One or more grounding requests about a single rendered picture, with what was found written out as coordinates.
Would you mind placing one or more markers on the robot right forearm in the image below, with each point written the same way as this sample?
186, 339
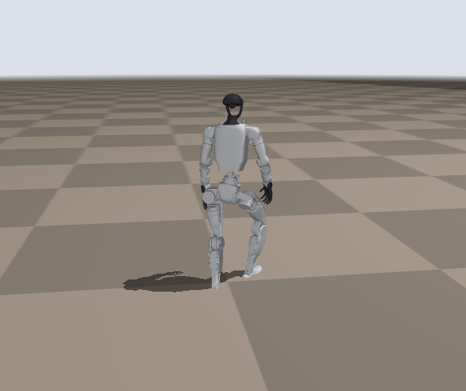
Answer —
266, 174

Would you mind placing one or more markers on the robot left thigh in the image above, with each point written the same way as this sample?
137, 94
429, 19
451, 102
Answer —
214, 211

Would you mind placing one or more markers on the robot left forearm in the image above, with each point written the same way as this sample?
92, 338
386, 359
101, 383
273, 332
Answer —
204, 176

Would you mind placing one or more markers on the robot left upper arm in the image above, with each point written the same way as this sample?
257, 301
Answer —
207, 146

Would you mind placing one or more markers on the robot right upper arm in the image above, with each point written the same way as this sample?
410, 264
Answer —
255, 135

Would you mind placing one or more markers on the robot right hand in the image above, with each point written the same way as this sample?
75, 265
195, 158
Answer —
268, 192

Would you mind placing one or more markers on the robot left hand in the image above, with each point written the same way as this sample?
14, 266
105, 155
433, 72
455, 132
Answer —
203, 190

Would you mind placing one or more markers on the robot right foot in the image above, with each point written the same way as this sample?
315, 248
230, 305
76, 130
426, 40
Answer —
256, 270

